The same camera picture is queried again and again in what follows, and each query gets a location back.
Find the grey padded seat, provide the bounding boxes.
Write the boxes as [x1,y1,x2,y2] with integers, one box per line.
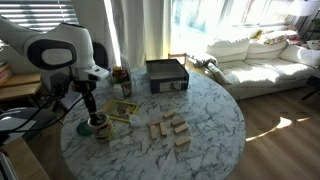
[0,106,57,145]

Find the black chair back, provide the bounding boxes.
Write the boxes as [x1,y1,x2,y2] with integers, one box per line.
[92,41,110,70]

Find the white window blinds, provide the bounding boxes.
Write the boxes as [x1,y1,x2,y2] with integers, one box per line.
[0,0,80,33]

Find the small wooden chair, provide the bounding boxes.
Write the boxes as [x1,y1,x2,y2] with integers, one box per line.
[167,52,188,70]

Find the black coffee table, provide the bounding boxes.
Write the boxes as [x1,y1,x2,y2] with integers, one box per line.
[300,74,320,101]

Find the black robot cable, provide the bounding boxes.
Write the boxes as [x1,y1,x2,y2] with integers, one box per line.
[0,87,93,138]

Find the tin can yellow label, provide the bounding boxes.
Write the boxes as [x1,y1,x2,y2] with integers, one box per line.
[87,112,113,131]

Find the white curtain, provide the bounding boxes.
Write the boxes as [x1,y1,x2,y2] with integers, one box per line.
[71,0,174,70]

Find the small white cup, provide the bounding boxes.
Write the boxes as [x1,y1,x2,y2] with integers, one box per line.
[128,114,141,128]

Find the white sofa pillow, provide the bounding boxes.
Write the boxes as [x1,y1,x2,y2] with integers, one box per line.
[205,62,233,86]

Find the white throw blanket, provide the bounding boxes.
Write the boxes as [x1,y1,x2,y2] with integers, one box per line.
[189,53,218,70]

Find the dark blue cardboard box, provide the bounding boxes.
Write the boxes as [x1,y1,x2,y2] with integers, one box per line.
[145,58,190,95]

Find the colourful patterned pillow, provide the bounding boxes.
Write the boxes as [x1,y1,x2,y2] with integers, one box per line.
[262,32,288,46]

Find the stack of books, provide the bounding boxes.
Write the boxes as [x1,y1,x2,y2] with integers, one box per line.
[0,61,13,87]

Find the white sofa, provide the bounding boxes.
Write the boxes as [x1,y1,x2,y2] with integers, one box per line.
[203,29,320,101]

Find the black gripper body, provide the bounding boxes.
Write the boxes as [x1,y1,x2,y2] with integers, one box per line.
[71,79,98,101]

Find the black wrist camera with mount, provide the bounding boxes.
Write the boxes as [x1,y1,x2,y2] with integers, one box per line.
[49,71,73,101]

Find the round green lid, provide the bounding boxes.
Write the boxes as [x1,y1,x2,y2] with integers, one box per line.
[76,120,94,137]

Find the wooden side shelf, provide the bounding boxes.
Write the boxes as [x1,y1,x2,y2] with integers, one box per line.
[0,72,43,102]

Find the white lamp shade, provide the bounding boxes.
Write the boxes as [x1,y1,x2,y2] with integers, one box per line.
[287,0,320,18]

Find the yellow lid jar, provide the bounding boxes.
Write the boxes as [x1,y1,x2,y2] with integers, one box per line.
[112,65,123,76]

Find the wooden block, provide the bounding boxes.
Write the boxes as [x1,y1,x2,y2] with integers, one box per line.
[146,118,164,127]
[148,124,159,141]
[158,121,169,138]
[170,118,186,127]
[162,110,177,120]
[173,135,192,147]
[173,122,191,135]

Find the black wire shelf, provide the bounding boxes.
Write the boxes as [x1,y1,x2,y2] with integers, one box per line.
[300,14,320,42]

